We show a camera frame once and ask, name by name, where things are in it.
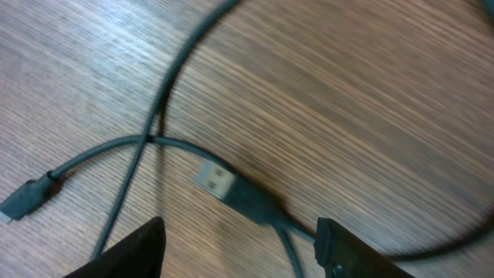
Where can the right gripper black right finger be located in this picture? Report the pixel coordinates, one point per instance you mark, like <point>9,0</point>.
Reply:
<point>343,255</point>

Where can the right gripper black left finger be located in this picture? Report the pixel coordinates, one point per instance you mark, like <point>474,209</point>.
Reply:
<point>139,255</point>

